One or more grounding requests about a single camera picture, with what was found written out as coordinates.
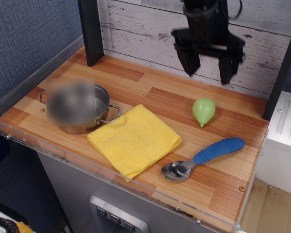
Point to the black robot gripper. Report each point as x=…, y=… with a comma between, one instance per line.
x=208, y=34

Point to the green pear-shaped toy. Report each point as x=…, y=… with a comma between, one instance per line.
x=203, y=110

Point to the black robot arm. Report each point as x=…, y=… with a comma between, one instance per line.
x=203, y=4

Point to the stainless steel pot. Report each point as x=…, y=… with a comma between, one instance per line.
x=79, y=107

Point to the yellow folded cloth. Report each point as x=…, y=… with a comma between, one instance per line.
x=135, y=141

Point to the white cabinet with metal top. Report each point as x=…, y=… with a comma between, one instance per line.
x=274, y=163

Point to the clear acrylic table guard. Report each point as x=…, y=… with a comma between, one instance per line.
x=211, y=200

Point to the silver dispenser button panel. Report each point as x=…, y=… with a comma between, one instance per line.
x=112, y=219

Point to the black vertical post right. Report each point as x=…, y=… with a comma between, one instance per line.
x=279, y=84

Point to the black vertical post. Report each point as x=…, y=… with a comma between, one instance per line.
x=91, y=30
x=279, y=84

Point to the blue-handled metal spoon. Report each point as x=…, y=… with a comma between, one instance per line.
x=181, y=170

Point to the black vertical post left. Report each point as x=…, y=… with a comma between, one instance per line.
x=91, y=30

